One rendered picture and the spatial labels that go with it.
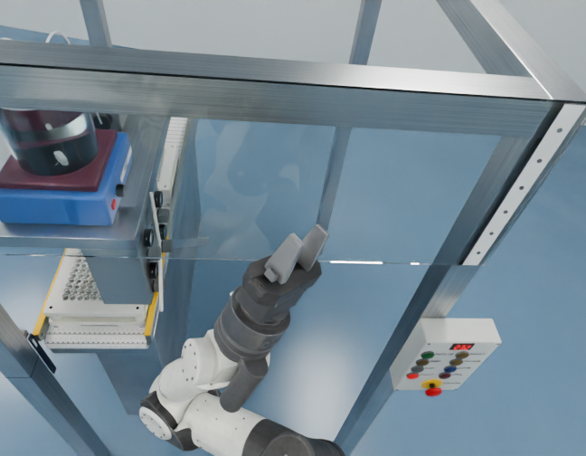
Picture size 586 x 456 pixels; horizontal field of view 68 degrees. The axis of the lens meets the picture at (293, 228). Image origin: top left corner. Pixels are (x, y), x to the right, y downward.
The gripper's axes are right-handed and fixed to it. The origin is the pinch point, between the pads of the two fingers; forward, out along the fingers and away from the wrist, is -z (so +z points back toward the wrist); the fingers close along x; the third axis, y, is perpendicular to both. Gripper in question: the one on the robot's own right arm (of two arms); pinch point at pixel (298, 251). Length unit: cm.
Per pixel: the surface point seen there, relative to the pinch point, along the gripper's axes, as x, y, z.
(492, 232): -36.3, -13.9, -5.4
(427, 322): -46, -17, 22
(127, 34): -210, 329, 117
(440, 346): -46, -22, 24
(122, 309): -16, 37, 64
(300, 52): -287, 207, 55
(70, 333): -8, 43, 76
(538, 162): -30.4, -11.8, -19.4
